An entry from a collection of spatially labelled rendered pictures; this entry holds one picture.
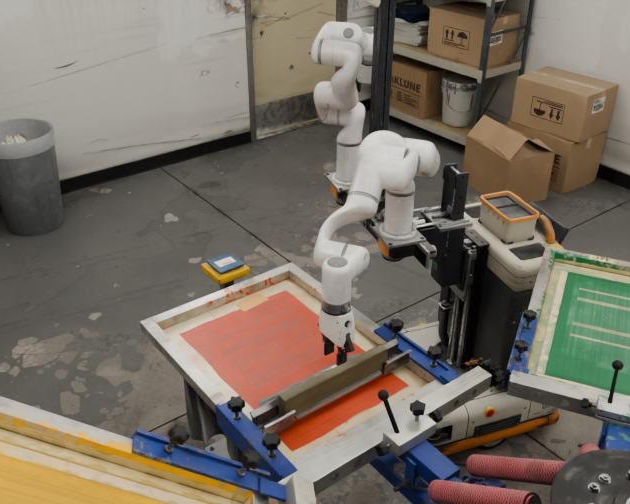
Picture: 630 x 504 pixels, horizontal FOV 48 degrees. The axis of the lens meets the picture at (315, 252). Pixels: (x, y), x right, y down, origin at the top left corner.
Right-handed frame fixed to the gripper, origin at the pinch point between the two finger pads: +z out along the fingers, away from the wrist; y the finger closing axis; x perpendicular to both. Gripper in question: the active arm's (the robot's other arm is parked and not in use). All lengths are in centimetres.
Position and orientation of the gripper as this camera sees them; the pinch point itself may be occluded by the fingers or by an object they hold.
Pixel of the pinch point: (335, 352)
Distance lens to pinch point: 191.9
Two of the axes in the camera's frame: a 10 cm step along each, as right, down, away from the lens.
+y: -6.0, -4.2, 6.8
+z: 0.0, 8.5, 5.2
